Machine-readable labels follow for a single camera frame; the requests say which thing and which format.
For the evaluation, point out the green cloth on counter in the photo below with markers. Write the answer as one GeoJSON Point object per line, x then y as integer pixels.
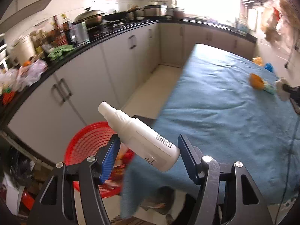
{"type": "Point", "coordinates": [58, 52]}

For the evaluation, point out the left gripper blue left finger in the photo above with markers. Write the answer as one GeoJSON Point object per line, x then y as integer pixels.
{"type": "Point", "coordinates": [106, 157]}

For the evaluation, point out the green cartoon tissue pack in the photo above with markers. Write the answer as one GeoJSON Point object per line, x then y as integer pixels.
{"type": "Point", "coordinates": [269, 88]}

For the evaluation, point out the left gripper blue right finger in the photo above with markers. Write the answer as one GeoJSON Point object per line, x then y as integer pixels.
{"type": "Point", "coordinates": [192, 161]}

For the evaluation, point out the white spray bottle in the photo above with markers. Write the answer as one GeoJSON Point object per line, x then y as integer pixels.
{"type": "Point", "coordinates": [140, 138]}

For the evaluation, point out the blue plastic bag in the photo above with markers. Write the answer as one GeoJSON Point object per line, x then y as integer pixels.
{"type": "Point", "coordinates": [268, 66]}

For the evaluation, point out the orange square plastic cup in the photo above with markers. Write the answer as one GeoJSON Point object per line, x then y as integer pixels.
{"type": "Point", "coordinates": [256, 82]}

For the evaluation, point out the white ceramic crock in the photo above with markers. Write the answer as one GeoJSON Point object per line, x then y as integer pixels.
{"type": "Point", "coordinates": [23, 50]}

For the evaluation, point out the white crumpled bag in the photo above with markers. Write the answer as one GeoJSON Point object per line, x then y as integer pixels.
{"type": "Point", "coordinates": [282, 94]}

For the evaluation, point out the dark sauce bottle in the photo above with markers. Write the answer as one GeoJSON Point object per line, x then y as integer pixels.
{"type": "Point", "coordinates": [67, 27]}

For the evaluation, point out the white lower kitchen cabinets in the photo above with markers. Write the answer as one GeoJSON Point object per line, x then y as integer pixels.
{"type": "Point", "coordinates": [111, 71]}

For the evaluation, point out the red plastic basket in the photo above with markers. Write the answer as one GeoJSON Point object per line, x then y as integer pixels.
{"type": "Point", "coordinates": [87, 142]}

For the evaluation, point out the yellow plastic bag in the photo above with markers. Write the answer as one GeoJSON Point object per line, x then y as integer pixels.
{"type": "Point", "coordinates": [258, 60]}

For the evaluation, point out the hanging plastic bags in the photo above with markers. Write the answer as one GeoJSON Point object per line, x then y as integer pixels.
{"type": "Point", "coordinates": [280, 24]}

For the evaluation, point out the lidded steel wok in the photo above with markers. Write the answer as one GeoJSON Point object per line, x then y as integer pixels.
{"type": "Point", "coordinates": [90, 17]}

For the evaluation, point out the black frying pan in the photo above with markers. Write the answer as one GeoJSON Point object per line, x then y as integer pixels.
{"type": "Point", "coordinates": [119, 15]}

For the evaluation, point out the black countertop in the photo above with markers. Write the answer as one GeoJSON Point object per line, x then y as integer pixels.
{"type": "Point", "coordinates": [11, 108]}

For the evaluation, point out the blue towel table cover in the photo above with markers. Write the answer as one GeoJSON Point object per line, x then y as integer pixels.
{"type": "Point", "coordinates": [215, 106]}

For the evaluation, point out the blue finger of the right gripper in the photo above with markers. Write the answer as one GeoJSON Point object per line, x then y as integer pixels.
{"type": "Point", "coordinates": [294, 92]}

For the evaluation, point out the brown cooking pot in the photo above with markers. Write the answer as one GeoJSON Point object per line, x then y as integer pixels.
{"type": "Point", "coordinates": [178, 13]}

